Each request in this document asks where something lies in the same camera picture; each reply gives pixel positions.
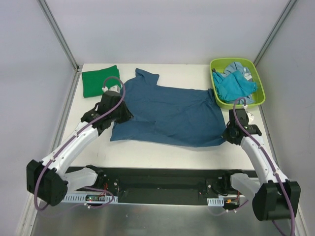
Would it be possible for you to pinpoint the dark blue t shirt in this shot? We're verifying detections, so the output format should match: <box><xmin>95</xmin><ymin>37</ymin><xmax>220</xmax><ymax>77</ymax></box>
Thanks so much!
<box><xmin>110</xmin><ymin>68</ymin><xmax>225</xmax><ymax>148</ymax></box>

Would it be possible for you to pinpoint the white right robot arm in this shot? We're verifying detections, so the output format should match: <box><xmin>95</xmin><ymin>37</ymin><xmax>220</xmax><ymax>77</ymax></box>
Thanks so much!
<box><xmin>215</xmin><ymin>109</ymin><xmax>301</xmax><ymax>221</ymax></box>

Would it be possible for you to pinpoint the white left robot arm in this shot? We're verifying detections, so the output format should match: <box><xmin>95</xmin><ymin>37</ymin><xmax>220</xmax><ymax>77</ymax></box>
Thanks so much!
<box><xmin>26</xmin><ymin>90</ymin><xmax>133</xmax><ymax>206</ymax></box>

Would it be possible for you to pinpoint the folded green t shirt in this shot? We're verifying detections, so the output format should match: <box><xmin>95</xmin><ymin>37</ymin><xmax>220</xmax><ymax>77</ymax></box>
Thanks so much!
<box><xmin>82</xmin><ymin>65</ymin><xmax>120</xmax><ymax>98</ymax></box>

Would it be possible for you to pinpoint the lime green plastic basket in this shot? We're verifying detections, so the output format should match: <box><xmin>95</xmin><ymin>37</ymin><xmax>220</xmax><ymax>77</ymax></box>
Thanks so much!
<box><xmin>210</xmin><ymin>58</ymin><xmax>265</xmax><ymax>109</ymax></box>

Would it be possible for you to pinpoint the teal t shirt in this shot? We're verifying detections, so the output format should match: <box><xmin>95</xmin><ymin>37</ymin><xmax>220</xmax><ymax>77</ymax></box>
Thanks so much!
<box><xmin>212</xmin><ymin>70</ymin><xmax>257</xmax><ymax>104</ymax></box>

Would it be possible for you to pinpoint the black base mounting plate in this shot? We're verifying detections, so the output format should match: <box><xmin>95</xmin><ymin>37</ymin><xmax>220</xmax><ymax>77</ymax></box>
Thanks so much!
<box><xmin>99</xmin><ymin>167</ymin><xmax>259</xmax><ymax>206</ymax></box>

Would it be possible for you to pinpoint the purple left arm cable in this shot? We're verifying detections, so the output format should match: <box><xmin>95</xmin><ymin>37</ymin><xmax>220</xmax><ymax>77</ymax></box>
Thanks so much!
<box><xmin>33</xmin><ymin>76</ymin><xmax>127</xmax><ymax>212</ymax></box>

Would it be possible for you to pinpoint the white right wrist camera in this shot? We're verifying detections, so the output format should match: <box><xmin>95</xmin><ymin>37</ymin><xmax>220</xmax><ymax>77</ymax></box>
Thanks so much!
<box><xmin>243</xmin><ymin>105</ymin><xmax>254</xmax><ymax>124</ymax></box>

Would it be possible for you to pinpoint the left aluminium frame post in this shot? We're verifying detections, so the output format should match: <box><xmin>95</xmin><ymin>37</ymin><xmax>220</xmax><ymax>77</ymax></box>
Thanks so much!
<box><xmin>37</xmin><ymin>0</ymin><xmax>80</xmax><ymax>72</ymax></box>

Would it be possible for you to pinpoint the aluminium frame post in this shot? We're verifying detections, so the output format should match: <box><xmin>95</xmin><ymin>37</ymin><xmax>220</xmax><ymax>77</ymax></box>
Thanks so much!
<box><xmin>37</xmin><ymin>0</ymin><xmax>80</xmax><ymax>72</ymax></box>
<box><xmin>253</xmin><ymin>0</ymin><xmax>298</xmax><ymax>66</ymax></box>

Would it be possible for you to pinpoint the right white cable duct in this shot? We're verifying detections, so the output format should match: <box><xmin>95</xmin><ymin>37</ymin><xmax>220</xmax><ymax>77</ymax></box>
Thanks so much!
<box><xmin>207</xmin><ymin>197</ymin><xmax>224</xmax><ymax>207</ymax></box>

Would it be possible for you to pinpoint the white cable duct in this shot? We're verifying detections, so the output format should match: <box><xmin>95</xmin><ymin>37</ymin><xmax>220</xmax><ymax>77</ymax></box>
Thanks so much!
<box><xmin>207</xmin><ymin>197</ymin><xmax>224</xmax><ymax>207</ymax></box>
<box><xmin>62</xmin><ymin>193</ymin><xmax>118</xmax><ymax>204</ymax></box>

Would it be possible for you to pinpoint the front aluminium frame rail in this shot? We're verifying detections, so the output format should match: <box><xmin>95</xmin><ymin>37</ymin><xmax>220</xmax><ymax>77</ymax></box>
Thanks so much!
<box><xmin>31</xmin><ymin>172</ymin><xmax>298</xmax><ymax>199</ymax></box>

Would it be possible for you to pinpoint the left white cable duct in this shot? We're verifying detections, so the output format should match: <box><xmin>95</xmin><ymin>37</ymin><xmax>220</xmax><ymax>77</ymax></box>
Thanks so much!
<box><xmin>62</xmin><ymin>193</ymin><xmax>118</xmax><ymax>204</ymax></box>

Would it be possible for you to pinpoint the right aluminium frame post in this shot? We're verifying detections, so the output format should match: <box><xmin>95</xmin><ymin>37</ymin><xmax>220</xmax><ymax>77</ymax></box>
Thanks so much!
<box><xmin>253</xmin><ymin>0</ymin><xmax>298</xmax><ymax>66</ymax></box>

